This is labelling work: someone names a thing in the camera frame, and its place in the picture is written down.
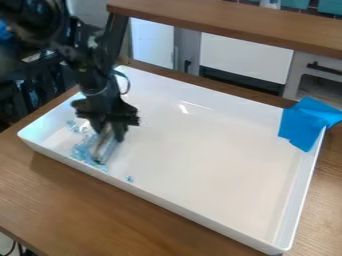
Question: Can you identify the silver sweeping tool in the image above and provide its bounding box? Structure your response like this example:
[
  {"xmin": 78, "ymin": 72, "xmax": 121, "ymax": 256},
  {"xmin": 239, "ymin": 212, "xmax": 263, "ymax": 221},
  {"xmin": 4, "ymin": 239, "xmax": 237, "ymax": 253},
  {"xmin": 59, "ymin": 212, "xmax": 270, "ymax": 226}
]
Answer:
[{"xmin": 85, "ymin": 127, "xmax": 121, "ymax": 165}]

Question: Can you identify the white tray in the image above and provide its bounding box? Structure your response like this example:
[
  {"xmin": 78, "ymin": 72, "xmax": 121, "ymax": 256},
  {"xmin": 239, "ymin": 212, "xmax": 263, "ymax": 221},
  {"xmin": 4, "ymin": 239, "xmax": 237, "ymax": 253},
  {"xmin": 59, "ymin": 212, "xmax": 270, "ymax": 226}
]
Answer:
[{"xmin": 16, "ymin": 64, "xmax": 329, "ymax": 256}]

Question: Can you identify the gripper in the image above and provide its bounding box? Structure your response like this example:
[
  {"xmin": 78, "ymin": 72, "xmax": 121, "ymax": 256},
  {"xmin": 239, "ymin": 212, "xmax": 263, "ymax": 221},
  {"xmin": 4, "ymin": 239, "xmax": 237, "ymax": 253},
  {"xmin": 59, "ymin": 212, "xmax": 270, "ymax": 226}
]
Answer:
[{"xmin": 69, "ymin": 89, "xmax": 142, "ymax": 143}]

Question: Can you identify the blue tape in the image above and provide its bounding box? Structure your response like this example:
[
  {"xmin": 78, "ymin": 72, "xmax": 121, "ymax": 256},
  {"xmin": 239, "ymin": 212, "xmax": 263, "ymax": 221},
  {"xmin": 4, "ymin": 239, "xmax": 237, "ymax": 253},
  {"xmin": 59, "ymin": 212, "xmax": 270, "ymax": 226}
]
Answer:
[{"xmin": 276, "ymin": 96, "xmax": 342, "ymax": 153}]

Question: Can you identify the pile of blue bits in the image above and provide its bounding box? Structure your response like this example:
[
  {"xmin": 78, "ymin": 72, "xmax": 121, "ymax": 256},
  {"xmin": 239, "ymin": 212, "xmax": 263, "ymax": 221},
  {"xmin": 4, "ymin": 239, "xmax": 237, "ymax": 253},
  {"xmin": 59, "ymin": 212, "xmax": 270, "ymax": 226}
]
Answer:
[{"xmin": 65, "ymin": 119, "xmax": 137, "ymax": 184}]

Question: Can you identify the white cabinet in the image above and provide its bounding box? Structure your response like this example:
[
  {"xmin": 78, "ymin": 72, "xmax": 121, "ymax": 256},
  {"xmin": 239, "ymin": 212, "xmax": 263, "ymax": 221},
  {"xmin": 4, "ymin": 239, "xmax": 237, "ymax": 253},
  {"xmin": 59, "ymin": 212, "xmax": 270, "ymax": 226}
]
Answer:
[{"xmin": 128, "ymin": 17, "xmax": 342, "ymax": 102}]

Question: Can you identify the wooden desk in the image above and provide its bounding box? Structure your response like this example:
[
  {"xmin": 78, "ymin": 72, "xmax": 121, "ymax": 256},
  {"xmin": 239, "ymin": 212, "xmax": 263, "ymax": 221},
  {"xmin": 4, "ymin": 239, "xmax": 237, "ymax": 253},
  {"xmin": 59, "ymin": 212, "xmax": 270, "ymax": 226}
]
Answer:
[{"xmin": 105, "ymin": 0, "xmax": 342, "ymax": 61}]

